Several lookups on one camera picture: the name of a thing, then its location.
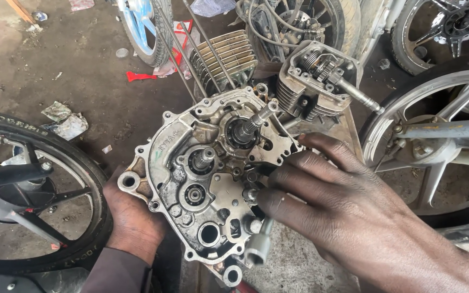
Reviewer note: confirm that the finned engine cylinder block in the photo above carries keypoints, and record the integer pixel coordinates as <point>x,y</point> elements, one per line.
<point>228,55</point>

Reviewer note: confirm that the clear plastic bag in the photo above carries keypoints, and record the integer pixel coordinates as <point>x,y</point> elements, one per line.
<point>212,7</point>

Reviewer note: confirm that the black alloy motorcycle wheel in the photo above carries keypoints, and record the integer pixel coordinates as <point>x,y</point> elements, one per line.
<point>75,171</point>

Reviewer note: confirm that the blue rim motorcycle wheel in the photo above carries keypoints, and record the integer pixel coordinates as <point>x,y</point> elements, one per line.
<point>145,32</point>

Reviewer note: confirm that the pink paper scrap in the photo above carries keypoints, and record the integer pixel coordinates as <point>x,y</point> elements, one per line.
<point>82,4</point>

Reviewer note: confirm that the clear plastic cap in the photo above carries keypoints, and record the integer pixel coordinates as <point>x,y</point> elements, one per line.
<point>122,53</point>

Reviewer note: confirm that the red and white packet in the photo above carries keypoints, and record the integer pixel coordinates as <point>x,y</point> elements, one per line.
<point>183,36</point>

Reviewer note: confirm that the silver engine crankcase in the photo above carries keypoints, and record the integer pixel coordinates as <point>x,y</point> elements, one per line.
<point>165,162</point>

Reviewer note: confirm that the person's left hand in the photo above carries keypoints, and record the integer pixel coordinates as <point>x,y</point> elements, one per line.
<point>130,215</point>

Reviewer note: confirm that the black star-spoke motorcycle wheel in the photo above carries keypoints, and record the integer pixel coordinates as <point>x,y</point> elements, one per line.
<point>442,28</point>

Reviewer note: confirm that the chrome motorcycle part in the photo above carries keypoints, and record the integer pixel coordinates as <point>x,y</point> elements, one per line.
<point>468,240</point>

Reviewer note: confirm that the person's right hand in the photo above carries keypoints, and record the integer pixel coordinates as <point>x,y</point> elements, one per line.
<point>373,232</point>

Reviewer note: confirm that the silver alloy motorcycle wheel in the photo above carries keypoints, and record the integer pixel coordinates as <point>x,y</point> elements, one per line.
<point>434,154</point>

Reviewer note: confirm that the white motorcycle fender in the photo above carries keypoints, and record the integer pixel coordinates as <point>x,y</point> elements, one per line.
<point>375,28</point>

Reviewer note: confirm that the silver finned cylinder head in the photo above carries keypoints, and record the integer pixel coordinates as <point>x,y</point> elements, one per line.
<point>299,87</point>

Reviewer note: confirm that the small crumpled plastic piece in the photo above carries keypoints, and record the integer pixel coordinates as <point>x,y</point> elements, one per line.
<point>384,64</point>

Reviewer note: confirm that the red plastic scrap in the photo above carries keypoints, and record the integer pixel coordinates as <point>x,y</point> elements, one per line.
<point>139,76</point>

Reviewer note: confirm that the long metal stud rod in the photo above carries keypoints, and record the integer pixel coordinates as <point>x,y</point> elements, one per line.
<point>200,57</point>
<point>175,57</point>
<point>210,44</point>

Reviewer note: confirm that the grey motorcycle swingarm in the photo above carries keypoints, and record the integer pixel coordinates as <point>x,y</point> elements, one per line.
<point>446,129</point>

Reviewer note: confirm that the crumpled clear plastic wrapper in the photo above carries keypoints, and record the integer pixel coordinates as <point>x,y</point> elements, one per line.
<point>65,122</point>

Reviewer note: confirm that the wooden stick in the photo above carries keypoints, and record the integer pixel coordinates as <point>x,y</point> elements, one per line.
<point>20,11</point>

